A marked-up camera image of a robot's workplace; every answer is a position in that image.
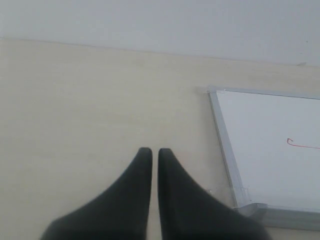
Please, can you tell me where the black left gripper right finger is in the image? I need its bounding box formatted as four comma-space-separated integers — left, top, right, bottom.
157, 148, 271, 240

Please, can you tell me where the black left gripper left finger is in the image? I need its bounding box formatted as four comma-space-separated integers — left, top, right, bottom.
41, 147, 153, 240

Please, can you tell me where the white dry-erase board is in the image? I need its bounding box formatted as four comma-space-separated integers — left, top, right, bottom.
202, 86, 320, 231

